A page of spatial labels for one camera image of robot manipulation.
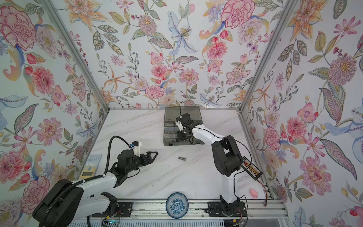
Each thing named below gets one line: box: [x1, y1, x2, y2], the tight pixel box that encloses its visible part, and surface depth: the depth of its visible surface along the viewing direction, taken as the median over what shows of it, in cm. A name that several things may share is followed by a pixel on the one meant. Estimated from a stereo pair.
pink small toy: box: [249, 188, 259, 199], surface depth 80 cm
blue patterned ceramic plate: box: [165, 192, 189, 219], surface depth 76 cm
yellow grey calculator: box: [79, 153, 103, 180], surface depth 90 cm
